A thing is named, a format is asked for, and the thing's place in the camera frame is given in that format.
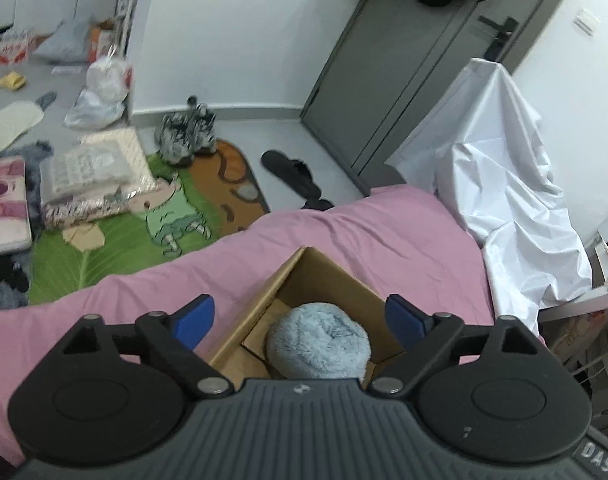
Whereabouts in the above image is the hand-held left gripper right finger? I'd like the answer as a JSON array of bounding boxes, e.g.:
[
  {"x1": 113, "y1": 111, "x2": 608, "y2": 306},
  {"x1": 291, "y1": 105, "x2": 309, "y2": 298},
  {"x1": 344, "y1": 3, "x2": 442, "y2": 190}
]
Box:
[{"x1": 371, "y1": 294, "x2": 555, "y2": 395}]

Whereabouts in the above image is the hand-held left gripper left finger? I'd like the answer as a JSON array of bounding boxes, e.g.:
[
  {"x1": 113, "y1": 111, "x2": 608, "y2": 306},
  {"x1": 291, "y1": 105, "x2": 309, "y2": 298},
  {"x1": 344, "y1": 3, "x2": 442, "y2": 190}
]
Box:
[{"x1": 48, "y1": 295, "x2": 235, "y2": 402}]

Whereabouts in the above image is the light blue fluffy cloth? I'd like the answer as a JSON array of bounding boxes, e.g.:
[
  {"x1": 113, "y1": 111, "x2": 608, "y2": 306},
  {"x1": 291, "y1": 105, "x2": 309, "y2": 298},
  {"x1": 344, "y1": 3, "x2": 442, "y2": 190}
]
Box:
[{"x1": 266, "y1": 302, "x2": 372, "y2": 381}]

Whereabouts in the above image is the brown cardboard box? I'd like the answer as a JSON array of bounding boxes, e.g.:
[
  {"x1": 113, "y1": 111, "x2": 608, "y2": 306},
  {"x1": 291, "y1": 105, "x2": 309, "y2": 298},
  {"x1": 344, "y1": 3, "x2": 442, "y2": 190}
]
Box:
[{"x1": 206, "y1": 246, "x2": 409, "y2": 392}]

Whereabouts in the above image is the pink bed sheet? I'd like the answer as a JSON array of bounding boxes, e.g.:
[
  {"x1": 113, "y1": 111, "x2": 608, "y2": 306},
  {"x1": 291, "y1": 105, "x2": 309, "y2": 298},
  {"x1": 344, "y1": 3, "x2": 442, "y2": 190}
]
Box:
[{"x1": 0, "y1": 184, "x2": 547, "y2": 466}]

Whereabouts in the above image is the green cartoon floor mat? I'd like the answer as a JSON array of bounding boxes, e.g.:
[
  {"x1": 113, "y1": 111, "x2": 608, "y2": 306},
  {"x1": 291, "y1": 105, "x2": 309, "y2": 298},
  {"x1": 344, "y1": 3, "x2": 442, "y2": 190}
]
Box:
[{"x1": 28, "y1": 139, "x2": 272, "y2": 307}]

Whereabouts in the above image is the white side table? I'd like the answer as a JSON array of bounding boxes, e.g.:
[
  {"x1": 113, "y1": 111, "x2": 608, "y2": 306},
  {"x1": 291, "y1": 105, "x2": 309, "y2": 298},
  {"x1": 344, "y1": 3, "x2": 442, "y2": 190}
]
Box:
[{"x1": 538, "y1": 227, "x2": 608, "y2": 396}]

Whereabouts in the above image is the grey patterned sneaker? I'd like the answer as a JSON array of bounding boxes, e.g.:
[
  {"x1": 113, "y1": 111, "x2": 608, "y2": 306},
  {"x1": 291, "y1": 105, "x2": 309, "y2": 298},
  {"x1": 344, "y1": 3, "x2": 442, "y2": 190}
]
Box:
[
  {"x1": 154, "y1": 112, "x2": 197, "y2": 167},
  {"x1": 186, "y1": 95, "x2": 219, "y2": 156}
]

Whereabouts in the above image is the grey fabric in clear package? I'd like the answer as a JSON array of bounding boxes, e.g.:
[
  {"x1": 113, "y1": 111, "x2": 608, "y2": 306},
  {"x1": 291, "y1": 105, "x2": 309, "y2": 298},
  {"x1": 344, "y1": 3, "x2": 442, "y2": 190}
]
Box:
[{"x1": 38, "y1": 141, "x2": 140, "y2": 207}]

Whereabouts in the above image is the beige patterned package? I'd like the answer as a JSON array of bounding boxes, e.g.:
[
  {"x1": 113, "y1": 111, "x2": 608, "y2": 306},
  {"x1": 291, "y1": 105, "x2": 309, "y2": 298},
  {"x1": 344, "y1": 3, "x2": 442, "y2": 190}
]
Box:
[{"x1": 40, "y1": 127, "x2": 161, "y2": 232}]

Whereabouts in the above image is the white cloth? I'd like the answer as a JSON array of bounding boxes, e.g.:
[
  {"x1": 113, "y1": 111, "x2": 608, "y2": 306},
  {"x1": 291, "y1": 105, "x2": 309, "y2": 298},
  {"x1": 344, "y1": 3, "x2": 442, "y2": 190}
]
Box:
[{"x1": 385, "y1": 58, "x2": 593, "y2": 337}]

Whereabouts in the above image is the pink cushion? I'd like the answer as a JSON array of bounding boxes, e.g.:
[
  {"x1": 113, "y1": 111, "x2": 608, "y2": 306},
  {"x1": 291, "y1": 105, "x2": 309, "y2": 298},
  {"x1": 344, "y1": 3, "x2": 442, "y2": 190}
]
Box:
[{"x1": 0, "y1": 155, "x2": 33, "y2": 259}]

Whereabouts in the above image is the white plastic bag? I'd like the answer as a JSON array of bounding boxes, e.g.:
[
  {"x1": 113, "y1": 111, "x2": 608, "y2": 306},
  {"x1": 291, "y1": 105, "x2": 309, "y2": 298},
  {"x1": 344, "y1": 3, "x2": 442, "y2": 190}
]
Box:
[
  {"x1": 85, "y1": 54, "x2": 134, "y2": 107},
  {"x1": 64, "y1": 89, "x2": 127, "y2": 129}
]

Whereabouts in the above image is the grey door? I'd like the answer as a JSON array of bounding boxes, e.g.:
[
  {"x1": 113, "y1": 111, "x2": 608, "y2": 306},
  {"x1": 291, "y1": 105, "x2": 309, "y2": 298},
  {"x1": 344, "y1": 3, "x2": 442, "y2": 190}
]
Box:
[{"x1": 300, "y1": 0, "x2": 577, "y2": 182}]

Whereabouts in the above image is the cream fluffy insole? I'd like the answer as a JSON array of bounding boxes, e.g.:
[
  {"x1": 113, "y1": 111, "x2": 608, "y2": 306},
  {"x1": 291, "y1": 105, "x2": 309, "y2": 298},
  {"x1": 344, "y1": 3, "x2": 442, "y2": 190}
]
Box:
[{"x1": 0, "y1": 101, "x2": 45, "y2": 162}]

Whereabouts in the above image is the orange cardboard box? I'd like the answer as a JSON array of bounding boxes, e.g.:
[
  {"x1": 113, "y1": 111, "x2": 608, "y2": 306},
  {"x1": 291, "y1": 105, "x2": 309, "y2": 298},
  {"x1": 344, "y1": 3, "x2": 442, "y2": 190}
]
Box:
[{"x1": 86, "y1": 19, "x2": 118, "y2": 64}]

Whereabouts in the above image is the narrow white shelf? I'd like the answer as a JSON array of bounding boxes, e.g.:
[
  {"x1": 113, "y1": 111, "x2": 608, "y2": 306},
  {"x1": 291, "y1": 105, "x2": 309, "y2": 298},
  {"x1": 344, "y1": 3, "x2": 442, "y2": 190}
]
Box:
[{"x1": 114, "y1": 0, "x2": 148, "y2": 57}]

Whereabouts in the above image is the red and white bag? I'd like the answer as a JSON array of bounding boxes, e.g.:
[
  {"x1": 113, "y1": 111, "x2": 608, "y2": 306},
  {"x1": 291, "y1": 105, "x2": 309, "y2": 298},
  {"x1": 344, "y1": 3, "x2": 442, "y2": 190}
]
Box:
[{"x1": 0, "y1": 27, "x2": 35, "y2": 67}]

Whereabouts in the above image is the black door handle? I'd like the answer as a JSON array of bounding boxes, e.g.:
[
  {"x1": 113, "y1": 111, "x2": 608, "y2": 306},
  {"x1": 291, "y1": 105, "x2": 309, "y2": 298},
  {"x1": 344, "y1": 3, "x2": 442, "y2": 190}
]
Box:
[{"x1": 476, "y1": 15, "x2": 520, "y2": 62}]

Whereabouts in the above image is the white wall switch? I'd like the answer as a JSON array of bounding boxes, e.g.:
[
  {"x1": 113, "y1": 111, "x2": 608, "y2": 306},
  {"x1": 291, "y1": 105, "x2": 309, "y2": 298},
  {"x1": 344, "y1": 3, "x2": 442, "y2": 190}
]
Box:
[{"x1": 573, "y1": 8, "x2": 603, "y2": 37}]

